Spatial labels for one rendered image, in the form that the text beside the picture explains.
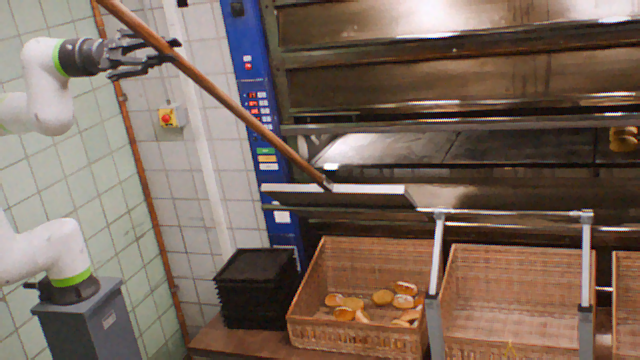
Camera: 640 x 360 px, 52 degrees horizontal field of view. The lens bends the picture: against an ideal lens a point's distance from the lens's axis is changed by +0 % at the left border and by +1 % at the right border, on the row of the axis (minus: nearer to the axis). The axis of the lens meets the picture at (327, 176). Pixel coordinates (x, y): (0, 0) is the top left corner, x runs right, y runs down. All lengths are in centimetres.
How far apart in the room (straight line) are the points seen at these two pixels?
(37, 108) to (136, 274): 183
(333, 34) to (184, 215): 126
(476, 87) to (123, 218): 177
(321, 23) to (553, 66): 90
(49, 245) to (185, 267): 150
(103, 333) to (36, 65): 92
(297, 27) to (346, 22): 21
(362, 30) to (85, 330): 146
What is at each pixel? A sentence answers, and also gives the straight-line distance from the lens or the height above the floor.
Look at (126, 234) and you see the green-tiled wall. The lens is 334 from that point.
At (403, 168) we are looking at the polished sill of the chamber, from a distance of 274.
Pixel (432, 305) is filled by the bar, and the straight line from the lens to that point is 228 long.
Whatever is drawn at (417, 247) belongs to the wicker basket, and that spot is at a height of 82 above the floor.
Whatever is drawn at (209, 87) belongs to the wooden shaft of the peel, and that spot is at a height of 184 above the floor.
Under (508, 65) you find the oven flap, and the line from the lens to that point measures 254.
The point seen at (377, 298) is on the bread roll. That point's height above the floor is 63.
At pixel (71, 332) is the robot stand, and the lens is 224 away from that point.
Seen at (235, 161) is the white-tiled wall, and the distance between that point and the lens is 306.
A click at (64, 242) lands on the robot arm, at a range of 213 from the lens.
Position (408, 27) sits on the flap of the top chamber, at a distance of 255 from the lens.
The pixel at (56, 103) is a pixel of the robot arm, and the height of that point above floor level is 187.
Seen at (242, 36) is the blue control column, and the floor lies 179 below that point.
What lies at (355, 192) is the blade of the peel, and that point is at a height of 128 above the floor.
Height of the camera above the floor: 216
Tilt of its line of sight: 21 degrees down
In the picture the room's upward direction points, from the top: 9 degrees counter-clockwise
